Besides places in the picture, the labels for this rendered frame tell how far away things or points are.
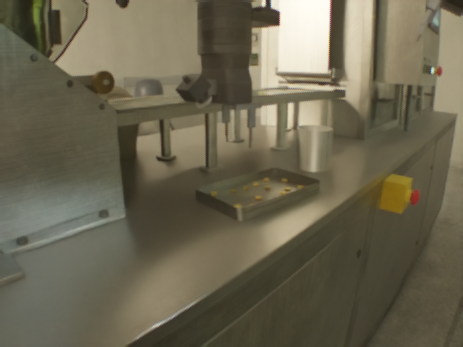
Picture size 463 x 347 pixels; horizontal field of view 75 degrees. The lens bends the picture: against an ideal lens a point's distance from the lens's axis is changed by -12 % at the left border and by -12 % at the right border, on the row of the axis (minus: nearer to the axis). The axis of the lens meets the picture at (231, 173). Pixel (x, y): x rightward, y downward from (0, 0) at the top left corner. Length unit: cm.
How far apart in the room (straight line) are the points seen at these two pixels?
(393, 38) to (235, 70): 82
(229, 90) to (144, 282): 25
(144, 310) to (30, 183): 25
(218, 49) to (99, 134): 21
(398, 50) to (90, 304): 109
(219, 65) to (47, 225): 32
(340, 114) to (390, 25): 34
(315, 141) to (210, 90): 34
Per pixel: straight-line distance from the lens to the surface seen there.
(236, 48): 45
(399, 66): 119
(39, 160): 49
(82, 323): 34
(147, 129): 459
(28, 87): 48
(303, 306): 60
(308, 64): 117
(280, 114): 93
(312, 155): 74
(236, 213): 50
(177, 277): 38
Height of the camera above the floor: 101
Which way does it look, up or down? 17 degrees down
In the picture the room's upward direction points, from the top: straight up
